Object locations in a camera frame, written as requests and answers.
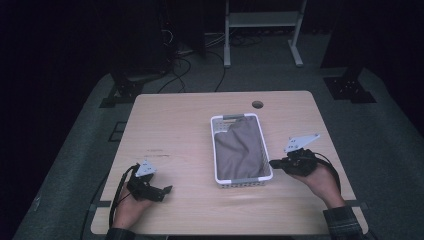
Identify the person's left dark sleeve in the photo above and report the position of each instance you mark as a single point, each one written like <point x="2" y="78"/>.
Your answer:
<point x="120" y="234"/>

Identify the white metal stand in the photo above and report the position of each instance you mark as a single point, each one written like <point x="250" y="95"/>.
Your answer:
<point x="227" y="40"/>

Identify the person's right hand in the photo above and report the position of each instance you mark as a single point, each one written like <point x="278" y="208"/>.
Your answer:
<point x="321" y="186"/>

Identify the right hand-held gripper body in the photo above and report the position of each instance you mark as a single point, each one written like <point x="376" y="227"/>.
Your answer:
<point x="300" y="163"/>

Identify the person's left hand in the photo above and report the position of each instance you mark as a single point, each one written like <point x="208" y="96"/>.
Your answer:
<point x="128" y="211"/>

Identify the white plastic basket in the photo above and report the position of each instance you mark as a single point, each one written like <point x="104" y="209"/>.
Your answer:
<point x="216" y="150"/>

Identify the person's right dark sleeve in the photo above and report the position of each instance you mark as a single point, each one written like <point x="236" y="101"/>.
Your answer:
<point x="343" y="223"/>

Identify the black stand base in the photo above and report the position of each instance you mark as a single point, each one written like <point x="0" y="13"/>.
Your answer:
<point x="350" y="88"/>
<point x="125" y="90"/>

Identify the person's dark sleeve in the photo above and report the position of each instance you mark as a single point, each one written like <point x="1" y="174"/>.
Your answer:
<point x="120" y="234"/>
<point x="343" y="223"/>

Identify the gray cloth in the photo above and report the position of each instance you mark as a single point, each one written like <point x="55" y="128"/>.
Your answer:
<point x="240" y="150"/>

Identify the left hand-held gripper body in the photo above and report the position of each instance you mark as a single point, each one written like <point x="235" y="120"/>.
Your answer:
<point x="141" y="186"/>

